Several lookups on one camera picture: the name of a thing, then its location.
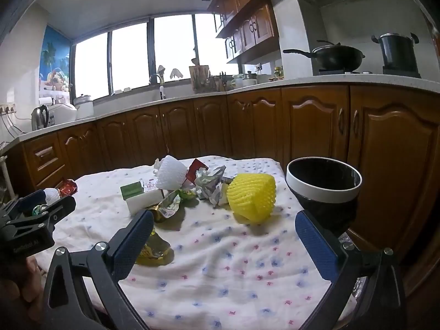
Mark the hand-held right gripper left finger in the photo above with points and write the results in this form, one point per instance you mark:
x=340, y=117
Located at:
x=132, y=247

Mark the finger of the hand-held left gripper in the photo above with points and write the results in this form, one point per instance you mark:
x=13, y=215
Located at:
x=32, y=199
x=51, y=211

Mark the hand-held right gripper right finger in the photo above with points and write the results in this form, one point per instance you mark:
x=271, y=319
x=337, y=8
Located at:
x=316, y=247

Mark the small white foam net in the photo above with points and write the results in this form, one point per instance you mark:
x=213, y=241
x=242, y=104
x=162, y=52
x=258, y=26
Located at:
x=52, y=195

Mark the black bin with white rim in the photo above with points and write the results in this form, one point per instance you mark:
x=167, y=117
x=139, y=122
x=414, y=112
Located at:
x=323, y=192

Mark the green cardboard box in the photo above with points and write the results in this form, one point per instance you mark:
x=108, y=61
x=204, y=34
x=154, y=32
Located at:
x=132, y=189

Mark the yellow foam fruit net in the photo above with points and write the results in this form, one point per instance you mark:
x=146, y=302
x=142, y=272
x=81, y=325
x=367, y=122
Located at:
x=252, y=197

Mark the foil snack bag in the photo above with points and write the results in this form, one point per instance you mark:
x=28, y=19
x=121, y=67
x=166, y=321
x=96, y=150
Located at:
x=211, y=185

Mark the person's left hand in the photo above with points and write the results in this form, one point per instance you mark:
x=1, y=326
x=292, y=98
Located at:
x=31, y=278

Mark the gold green candy wrapper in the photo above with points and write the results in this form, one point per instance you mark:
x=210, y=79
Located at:
x=158, y=251

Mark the shiny red wrapper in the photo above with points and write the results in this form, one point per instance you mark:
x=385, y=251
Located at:
x=68, y=187

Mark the silver foil mat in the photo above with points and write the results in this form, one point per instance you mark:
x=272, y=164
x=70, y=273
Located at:
x=344, y=237

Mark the white foam block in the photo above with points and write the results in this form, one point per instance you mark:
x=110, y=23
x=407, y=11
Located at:
x=144, y=202

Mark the gold foil wrapper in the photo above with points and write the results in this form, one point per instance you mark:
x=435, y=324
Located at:
x=166, y=208

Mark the steel electric kettle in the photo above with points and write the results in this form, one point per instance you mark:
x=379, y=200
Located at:
x=39, y=118

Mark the white foam fruit net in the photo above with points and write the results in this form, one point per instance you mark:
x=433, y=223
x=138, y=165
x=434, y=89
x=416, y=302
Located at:
x=170, y=175

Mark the printed white tablecloth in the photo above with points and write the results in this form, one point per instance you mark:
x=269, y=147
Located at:
x=220, y=268

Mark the white rice cooker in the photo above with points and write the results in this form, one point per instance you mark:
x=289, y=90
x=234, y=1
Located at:
x=63, y=113

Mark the red wrapper piece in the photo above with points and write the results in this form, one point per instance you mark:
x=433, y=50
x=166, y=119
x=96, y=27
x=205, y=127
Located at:
x=194, y=173

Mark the brown wooden lower cabinets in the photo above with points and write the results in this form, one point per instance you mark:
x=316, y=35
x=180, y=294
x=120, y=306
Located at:
x=309, y=127

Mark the brown wooden cabinets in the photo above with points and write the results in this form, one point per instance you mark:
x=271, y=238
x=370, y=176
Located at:
x=309, y=127
x=254, y=24

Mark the kitchen faucet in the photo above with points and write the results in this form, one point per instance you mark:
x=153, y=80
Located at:
x=160, y=86

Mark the kitchen window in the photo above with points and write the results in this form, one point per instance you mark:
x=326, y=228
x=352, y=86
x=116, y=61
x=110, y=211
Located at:
x=130, y=58

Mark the gas stove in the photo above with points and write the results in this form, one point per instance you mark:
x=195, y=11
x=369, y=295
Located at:
x=343, y=72

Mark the seasoning jars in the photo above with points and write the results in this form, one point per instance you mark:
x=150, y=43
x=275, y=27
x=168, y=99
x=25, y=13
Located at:
x=278, y=73

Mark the white bird ornament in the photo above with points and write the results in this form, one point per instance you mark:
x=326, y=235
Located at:
x=176, y=73

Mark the white pot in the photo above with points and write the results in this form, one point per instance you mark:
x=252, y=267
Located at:
x=244, y=81

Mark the wooden cutting board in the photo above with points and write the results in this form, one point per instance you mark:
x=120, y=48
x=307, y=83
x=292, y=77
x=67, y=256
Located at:
x=198, y=77

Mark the utensil holder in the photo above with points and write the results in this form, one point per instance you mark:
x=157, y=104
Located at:
x=222, y=81

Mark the black wok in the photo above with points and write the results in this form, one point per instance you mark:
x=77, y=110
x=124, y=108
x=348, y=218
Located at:
x=337, y=58

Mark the black stock pot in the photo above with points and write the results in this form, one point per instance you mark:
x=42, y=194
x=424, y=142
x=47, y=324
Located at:
x=397, y=51

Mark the brown wooden upper cabinets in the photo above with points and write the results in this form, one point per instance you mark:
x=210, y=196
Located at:
x=254, y=24

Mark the wall sockets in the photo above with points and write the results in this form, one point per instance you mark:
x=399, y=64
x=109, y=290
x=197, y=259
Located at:
x=7, y=108

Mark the blue wall poster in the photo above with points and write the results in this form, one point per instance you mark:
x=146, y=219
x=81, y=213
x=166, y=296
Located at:
x=55, y=62

